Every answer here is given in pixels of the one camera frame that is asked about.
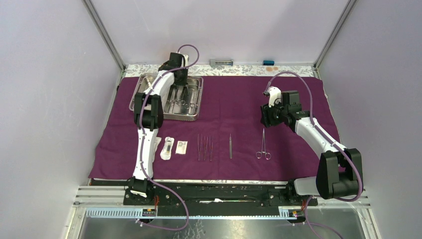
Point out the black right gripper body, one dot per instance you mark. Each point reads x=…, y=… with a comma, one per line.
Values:
x=277, y=112

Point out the slotted grey cable duct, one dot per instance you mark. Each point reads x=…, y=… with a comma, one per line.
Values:
x=151, y=213

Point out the steel tweezers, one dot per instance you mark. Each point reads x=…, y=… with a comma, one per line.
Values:
x=211, y=147
x=199, y=145

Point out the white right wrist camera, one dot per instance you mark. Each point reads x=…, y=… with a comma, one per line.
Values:
x=275, y=96

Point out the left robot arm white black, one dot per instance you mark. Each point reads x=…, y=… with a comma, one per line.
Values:
x=149, y=117

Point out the small white sterile packet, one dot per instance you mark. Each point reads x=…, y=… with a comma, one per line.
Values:
x=181, y=147

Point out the blue plastic block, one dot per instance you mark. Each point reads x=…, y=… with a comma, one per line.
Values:
x=268, y=63

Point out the remaining steel instrument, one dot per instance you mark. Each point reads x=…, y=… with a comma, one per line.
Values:
x=230, y=147

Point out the purple cloth wrap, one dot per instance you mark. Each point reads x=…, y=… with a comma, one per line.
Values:
x=230, y=104

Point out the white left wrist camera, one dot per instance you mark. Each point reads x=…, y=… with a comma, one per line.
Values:
x=186, y=60

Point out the long white sterile packet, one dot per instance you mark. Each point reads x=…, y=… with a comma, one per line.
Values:
x=156, y=143

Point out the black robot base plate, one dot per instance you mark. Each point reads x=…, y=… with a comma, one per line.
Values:
x=218, y=199

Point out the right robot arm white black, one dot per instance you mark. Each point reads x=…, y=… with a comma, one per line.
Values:
x=338, y=174

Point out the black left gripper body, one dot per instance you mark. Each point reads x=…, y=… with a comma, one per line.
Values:
x=181, y=80

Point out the perforated steel instrument tray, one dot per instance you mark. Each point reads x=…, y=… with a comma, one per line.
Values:
x=179, y=112

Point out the steel surgical forceps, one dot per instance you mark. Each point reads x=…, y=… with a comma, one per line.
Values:
x=263, y=153

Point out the steel scalpel handle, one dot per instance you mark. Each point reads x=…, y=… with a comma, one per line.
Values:
x=206, y=139

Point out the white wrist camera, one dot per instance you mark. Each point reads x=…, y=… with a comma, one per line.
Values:
x=275, y=96
x=186, y=60

